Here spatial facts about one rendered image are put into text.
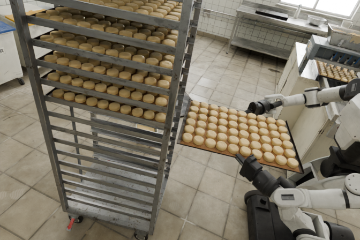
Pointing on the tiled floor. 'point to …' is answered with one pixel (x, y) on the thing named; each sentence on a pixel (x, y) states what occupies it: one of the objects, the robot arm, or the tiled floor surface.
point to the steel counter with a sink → (244, 9)
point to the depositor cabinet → (295, 84)
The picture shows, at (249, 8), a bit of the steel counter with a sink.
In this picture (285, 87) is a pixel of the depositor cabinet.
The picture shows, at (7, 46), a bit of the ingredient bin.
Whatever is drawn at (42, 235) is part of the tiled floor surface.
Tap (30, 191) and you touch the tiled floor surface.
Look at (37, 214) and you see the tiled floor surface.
